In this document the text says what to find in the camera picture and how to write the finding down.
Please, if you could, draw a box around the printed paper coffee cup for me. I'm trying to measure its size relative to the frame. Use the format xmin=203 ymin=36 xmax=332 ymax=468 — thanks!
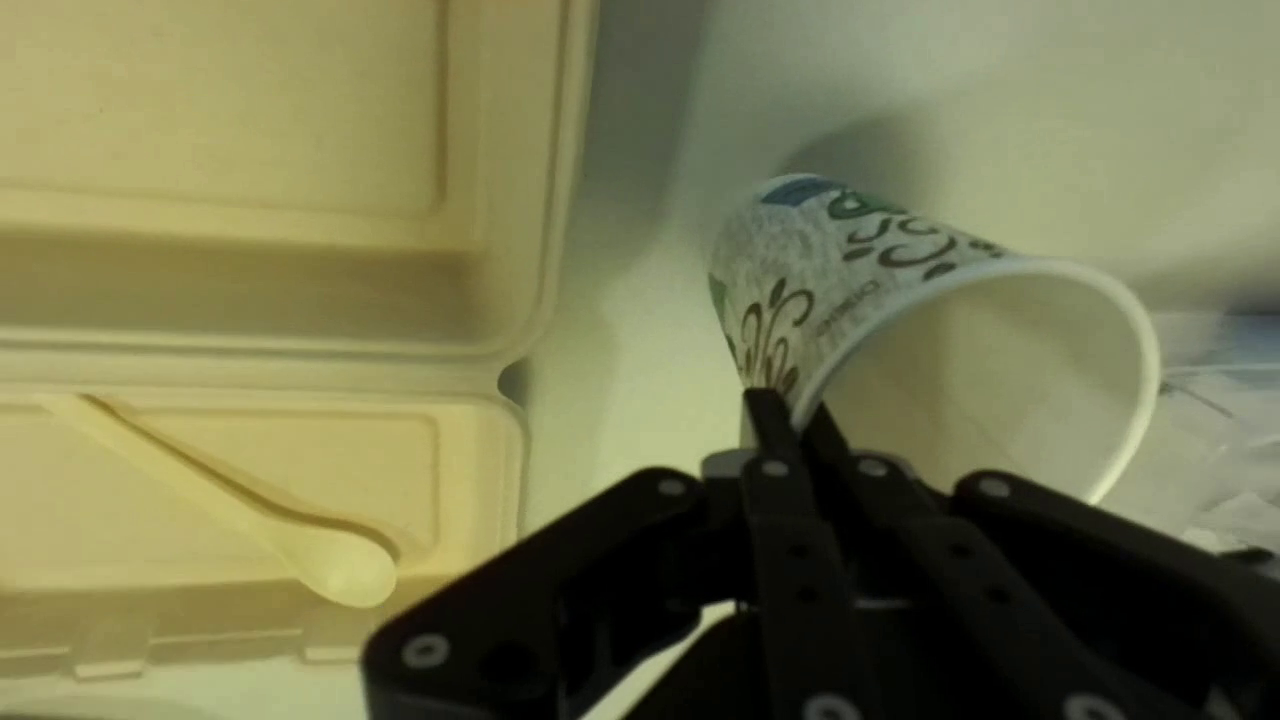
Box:
xmin=702 ymin=173 xmax=1167 ymax=509

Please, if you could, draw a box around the clear plastic container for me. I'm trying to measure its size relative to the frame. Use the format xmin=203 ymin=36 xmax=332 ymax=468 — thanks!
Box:
xmin=1151 ymin=309 xmax=1280 ymax=551

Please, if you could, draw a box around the beige clamshell takeout container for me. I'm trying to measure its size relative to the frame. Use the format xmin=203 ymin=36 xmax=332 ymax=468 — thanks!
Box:
xmin=0 ymin=0 xmax=598 ymax=684

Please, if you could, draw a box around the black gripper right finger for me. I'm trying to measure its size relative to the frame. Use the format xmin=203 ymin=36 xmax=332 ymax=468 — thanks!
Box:
xmin=797 ymin=403 xmax=1280 ymax=720

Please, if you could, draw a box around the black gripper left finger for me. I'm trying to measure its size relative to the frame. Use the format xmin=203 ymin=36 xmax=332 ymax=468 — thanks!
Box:
xmin=361 ymin=390 xmax=864 ymax=720

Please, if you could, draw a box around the beige disposable spoon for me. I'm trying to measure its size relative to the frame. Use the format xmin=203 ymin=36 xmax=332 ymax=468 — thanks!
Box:
xmin=45 ymin=390 xmax=402 ymax=611

